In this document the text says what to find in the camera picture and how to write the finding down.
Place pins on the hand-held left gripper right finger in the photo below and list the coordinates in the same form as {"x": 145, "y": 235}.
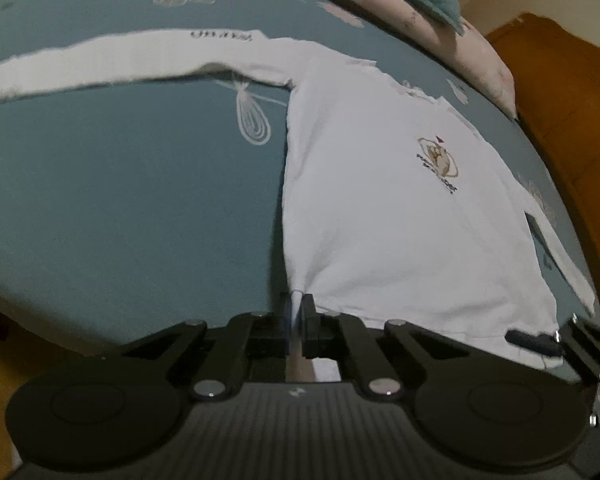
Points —
{"x": 306, "y": 320}

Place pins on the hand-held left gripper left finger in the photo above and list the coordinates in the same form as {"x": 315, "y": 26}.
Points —
{"x": 285, "y": 320}

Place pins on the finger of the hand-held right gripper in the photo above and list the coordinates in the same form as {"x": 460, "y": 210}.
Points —
{"x": 530, "y": 341}

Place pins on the white long-sleeved shirt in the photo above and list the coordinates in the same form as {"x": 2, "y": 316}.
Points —
{"x": 380, "y": 220}

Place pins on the wooden headboard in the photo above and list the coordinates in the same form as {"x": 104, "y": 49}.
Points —
{"x": 570, "y": 110}

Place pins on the pink floral folded quilt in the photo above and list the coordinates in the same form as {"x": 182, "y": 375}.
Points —
{"x": 430, "y": 40}

